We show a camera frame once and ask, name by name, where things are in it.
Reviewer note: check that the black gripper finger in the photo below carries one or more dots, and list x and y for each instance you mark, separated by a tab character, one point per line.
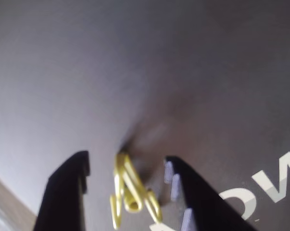
207	209
63	199

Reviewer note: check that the grey mat with WOWROBO print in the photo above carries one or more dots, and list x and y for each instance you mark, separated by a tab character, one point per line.
111	72

